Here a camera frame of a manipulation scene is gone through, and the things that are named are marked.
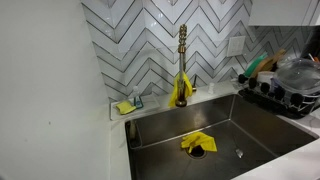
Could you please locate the gold spring kitchen faucet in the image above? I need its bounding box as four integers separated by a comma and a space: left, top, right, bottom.
178, 24, 187, 94

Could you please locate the clear soap dispenser bottle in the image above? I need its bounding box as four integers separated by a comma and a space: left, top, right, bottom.
133, 86, 143, 109

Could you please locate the yellow sponge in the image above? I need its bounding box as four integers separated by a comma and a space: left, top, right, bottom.
116, 101, 136, 115

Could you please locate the small white bottle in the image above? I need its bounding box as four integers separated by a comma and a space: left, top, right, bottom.
208, 83, 215, 94

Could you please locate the sink drain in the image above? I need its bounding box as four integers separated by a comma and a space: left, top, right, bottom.
186, 146, 207, 159

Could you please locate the stainless steel sink basin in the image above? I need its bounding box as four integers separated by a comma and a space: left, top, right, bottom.
125, 94, 319, 180

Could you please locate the wooden cutting board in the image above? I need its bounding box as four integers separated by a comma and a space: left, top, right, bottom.
251, 49, 286, 78

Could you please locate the white upper cabinet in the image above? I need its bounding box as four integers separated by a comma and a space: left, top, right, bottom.
249, 0, 320, 26

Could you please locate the black dish drying rack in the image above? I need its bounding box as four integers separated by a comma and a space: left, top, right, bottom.
238, 74, 320, 119

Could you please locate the clear plastic container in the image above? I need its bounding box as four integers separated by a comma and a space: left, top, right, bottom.
273, 58, 320, 95

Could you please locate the white wall outlet plate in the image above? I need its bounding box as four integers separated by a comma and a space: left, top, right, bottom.
227, 36, 246, 57

